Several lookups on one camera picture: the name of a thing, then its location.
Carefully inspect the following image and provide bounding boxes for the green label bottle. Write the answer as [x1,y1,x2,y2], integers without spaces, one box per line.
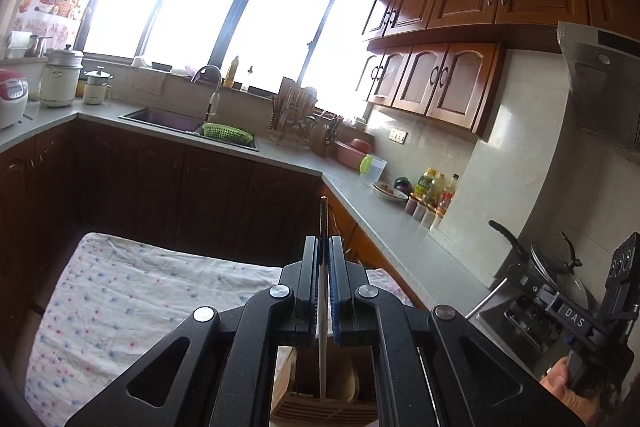
[414,167,436,204]

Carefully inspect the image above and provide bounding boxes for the small white electric pot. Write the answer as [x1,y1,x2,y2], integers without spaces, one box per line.
[82,66,115,106]

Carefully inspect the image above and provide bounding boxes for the wooden chopstick holder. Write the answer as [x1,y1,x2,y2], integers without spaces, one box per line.
[270,346,379,427]

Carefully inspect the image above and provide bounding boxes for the green plastic basket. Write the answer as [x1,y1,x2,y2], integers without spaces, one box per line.
[202,123,254,144]

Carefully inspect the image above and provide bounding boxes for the wooden wall cabinets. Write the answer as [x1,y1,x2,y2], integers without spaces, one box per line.
[357,0,640,138]

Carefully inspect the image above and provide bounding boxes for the large white cooking pot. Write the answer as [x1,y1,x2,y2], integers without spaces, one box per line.
[39,45,85,108]

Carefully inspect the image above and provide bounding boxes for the floral tablecloth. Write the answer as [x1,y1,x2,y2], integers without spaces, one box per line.
[24,232,416,427]

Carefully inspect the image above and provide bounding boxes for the red white rice cooker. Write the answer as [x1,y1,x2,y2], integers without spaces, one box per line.
[0,69,30,130]

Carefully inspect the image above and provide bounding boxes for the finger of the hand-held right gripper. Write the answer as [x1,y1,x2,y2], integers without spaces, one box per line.
[507,263,558,310]

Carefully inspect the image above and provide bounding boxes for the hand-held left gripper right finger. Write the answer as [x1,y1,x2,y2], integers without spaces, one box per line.
[327,238,586,427]

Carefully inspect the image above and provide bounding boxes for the clear measuring cup green handle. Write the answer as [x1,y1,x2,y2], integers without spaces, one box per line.
[358,154,389,188]

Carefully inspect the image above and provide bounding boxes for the steel kitchen sink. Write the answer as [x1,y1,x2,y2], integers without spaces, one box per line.
[119,107,260,152]

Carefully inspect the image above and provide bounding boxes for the dish rack with boards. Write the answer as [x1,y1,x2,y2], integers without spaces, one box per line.
[269,77,319,148]

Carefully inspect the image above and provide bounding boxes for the pink plastic basin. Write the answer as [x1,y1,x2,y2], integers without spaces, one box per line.
[334,137,376,170]

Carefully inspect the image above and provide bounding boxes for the silver metal chopstick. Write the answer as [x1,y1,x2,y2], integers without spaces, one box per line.
[318,196,329,403]

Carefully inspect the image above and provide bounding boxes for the red sauce bottle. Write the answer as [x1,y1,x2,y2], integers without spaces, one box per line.
[439,173,460,214]

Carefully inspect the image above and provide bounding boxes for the knife block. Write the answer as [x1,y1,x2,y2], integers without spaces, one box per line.
[312,109,347,158]

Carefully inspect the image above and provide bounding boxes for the yellow dish soap bottle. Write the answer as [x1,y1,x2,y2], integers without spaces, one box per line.
[222,56,240,88]

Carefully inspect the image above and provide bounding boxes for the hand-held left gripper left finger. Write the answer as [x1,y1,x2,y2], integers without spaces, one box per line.
[65,236,321,427]

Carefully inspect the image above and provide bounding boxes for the row of seasoning jars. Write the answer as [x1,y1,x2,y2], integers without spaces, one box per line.
[404,194,444,231]

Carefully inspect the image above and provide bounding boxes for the dark metal pot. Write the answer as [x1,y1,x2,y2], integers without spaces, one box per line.
[25,34,54,58]

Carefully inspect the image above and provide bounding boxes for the yellow oil bottle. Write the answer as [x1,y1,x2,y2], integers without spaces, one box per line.
[430,171,447,204]

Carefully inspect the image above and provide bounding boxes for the floral cloth panel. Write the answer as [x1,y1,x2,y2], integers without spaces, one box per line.
[12,9,84,38]

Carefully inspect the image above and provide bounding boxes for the curved steel faucet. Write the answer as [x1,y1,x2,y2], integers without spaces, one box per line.
[190,65,224,118]

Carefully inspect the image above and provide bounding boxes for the shallow plate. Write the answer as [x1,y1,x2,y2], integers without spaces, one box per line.
[372,182,410,204]

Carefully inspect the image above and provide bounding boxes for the large kitchen window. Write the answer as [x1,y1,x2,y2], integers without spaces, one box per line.
[81,0,377,120]

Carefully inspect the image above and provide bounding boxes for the person's right hand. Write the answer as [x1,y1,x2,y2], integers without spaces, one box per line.
[542,356,601,427]

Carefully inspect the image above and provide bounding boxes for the steel range hood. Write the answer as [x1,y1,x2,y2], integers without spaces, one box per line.
[556,21,640,152]

